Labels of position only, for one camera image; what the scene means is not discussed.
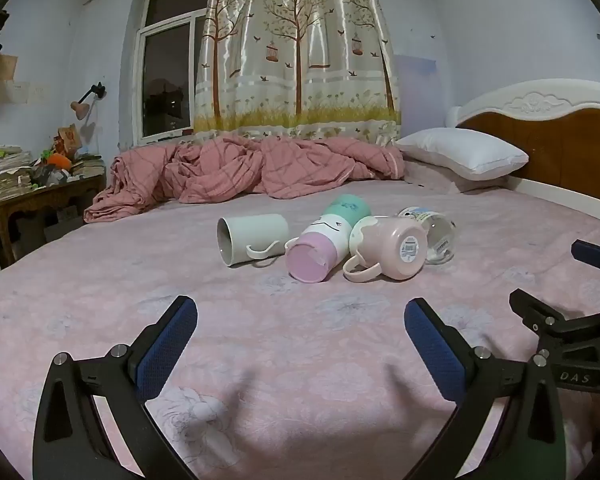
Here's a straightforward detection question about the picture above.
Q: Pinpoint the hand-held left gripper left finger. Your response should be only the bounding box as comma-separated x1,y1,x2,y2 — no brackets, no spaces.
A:
32,295,199,480

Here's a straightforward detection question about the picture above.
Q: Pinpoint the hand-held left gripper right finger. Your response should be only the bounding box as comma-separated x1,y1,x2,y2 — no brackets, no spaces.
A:
404,297,568,480

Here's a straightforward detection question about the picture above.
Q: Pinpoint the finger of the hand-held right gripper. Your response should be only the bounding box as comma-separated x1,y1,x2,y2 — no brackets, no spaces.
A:
509,288,600,363
571,240,600,275

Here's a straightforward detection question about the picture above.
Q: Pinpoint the pink mug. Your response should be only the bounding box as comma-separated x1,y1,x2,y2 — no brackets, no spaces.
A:
342,215,430,283

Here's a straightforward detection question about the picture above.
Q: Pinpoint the printed glass mug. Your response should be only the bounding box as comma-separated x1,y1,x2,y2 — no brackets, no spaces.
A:
397,205,457,265

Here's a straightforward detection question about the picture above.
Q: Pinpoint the white mug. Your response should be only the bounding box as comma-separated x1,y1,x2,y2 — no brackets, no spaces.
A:
217,213,289,267

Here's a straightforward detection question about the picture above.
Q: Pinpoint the pink white teal tumbler cup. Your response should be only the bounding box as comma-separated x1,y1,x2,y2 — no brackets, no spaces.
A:
284,195,374,285

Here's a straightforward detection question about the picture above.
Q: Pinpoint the white and wooden headboard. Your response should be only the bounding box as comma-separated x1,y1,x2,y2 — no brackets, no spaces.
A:
446,78,600,222

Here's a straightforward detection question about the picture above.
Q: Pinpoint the pink floral bed sheet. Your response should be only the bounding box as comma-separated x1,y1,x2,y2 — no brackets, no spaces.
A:
0,180,600,480

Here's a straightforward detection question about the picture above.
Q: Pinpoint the white pillow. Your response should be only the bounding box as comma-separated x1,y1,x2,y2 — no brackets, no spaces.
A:
393,127,530,182

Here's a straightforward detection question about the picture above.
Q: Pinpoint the pink pillow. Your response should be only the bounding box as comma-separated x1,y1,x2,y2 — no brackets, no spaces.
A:
402,157,510,195

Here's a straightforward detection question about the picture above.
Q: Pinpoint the wooden desk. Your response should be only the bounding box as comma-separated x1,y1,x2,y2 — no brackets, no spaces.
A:
0,174,107,267

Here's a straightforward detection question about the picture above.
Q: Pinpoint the pink checked quilt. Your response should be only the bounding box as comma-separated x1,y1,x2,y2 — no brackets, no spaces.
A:
83,134,406,224

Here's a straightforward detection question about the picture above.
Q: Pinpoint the stack of papers and books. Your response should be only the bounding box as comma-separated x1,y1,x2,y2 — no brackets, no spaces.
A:
0,145,36,206

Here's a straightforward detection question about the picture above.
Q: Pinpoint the window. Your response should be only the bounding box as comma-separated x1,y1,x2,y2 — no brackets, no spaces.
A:
136,0,214,145

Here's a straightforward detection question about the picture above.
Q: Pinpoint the tree print curtain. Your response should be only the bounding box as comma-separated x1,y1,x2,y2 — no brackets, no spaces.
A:
194,0,402,142

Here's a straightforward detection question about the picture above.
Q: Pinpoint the pink shade wall lamp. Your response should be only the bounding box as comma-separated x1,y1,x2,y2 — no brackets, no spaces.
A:
70,81,107,122

